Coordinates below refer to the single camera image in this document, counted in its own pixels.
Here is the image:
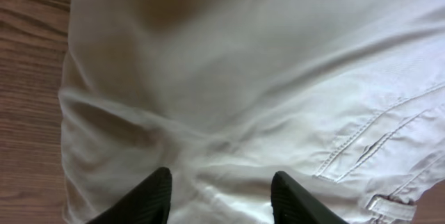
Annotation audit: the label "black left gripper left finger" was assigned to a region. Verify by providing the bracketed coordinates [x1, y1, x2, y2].
[88, 167, 172, 224]

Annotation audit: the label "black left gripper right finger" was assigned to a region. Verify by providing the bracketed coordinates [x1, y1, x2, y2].
[270, 171, 347, 224]

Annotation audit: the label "beige shorts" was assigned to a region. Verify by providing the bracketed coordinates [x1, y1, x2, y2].
[59, 0, 444, 223]

